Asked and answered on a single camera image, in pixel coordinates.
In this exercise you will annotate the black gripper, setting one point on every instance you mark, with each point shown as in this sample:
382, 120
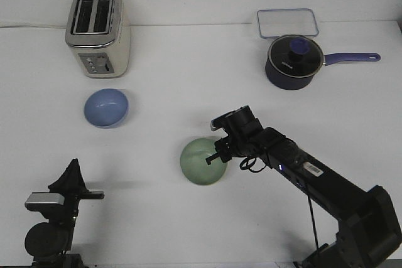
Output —
70, 180
238, 144

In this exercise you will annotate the green bowl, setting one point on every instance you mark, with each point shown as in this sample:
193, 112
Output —
194, 165

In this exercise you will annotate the blue bowl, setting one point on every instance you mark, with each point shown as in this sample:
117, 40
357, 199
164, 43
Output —
106, 108

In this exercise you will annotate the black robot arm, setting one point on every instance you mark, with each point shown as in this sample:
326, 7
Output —
49, 242
369, 230

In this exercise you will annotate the dark blue saucepan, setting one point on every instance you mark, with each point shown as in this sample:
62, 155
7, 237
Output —
291, 83

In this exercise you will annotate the glass pot lid blue knob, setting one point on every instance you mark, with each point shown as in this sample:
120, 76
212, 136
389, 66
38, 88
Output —
295, 56

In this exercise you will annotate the clear blue-rimmed container lid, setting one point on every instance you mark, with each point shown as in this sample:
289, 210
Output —
273, 23

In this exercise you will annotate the cream and steel toaster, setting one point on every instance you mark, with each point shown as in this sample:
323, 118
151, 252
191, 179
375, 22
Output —
99, 36

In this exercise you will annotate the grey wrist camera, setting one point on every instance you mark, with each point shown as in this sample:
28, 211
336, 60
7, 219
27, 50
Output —
222, 122
43, 201

